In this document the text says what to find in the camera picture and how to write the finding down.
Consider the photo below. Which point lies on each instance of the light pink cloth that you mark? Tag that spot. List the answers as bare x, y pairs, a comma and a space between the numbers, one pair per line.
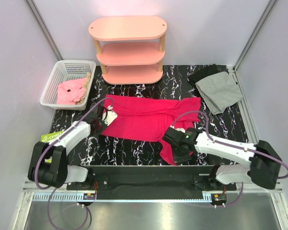
70, 92

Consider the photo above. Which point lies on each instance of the aluminium frame rail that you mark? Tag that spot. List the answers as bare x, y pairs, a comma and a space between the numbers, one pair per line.
224, 199

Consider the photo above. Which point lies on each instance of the grey folded t-shirt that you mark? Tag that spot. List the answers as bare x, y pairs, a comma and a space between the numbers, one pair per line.
219, 91

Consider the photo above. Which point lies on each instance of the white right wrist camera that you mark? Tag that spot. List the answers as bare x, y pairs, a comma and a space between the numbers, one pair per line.
180, 130

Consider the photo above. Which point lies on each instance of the beige cloth in basket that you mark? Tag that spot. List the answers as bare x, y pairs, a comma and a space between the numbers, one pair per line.
85, 86

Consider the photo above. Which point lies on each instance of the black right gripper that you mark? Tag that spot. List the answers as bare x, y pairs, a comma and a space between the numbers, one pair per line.
180, 160

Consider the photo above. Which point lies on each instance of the red t-shirt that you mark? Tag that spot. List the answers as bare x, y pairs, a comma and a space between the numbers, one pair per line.
145, 119

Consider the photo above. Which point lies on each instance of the white plastic basket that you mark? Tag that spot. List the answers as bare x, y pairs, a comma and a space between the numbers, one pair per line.
65, 70

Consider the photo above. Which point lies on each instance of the black folded t-shirt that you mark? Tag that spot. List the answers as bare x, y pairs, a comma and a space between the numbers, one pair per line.
203, 73

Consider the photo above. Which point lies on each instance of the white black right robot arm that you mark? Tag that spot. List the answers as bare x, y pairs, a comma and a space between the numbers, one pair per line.
258, 163

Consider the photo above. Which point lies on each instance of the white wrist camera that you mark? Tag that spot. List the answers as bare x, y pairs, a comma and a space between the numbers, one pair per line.
180, 130
108, 117

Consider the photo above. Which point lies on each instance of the pink three-tier shelf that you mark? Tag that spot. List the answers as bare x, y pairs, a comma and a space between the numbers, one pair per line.
130, 49

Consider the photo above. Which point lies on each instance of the green treehouse book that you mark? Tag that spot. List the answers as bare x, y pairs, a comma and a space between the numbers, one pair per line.
48, 137

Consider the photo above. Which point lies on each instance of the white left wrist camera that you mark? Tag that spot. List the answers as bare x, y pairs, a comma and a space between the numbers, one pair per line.
108, 117

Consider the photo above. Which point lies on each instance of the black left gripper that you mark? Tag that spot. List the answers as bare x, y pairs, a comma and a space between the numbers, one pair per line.
97, 133

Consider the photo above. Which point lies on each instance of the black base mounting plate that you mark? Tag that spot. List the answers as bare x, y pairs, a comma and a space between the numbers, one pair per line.
151, 183

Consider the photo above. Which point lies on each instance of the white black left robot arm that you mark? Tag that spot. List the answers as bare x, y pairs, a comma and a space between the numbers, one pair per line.
49, 165

